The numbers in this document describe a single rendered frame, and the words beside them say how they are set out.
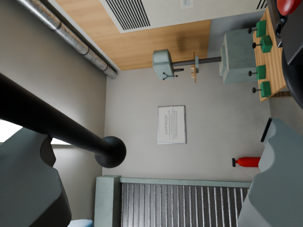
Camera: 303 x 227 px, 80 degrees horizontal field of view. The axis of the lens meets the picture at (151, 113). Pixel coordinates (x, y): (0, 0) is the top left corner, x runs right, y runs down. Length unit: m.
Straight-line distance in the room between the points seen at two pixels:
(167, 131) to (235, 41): 1.61
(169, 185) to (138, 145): 0.81
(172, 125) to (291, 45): 2.86
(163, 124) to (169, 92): 0.57
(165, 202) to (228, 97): 1.90
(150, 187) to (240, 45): 2.34
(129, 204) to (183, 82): 2.19
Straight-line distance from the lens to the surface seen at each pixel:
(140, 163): 3.14
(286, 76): 0.36
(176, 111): 3.06
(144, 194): 3.15
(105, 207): 3.16
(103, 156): 0.19
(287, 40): 0.22
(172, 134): 3.02
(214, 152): 3.01
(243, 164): 2.92
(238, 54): 2.33
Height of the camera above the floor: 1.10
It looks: 13 degrees up
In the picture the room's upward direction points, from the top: 93 degrees counter-clockwise
